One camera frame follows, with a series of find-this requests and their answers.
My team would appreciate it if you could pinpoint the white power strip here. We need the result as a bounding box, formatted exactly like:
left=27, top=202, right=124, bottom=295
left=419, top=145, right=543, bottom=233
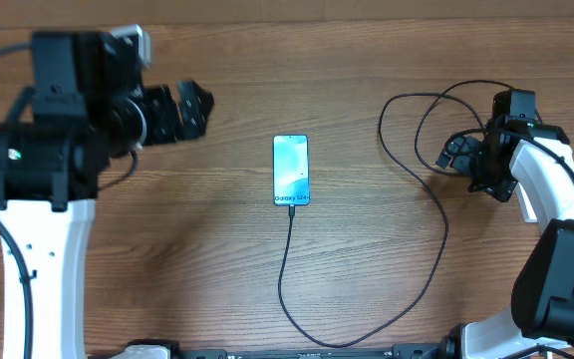
left=516, top=183, right=537, bottom=223

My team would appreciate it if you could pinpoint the Samsung Galaxy smartphone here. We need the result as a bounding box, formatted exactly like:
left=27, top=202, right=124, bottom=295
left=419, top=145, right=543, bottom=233
left=273, top=135, right=311, bottom=206

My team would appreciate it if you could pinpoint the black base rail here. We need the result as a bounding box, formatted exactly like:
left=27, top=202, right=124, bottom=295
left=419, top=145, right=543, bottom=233
left=87, top=338, right=532, bottom=359

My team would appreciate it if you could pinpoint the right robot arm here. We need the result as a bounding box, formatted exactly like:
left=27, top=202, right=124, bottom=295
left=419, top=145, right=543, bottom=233
left=433, top=88, right=574, bottom=358

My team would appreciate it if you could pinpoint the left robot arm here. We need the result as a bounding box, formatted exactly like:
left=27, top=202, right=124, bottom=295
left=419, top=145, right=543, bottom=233
left=0, top=25, right=214, bottom=358

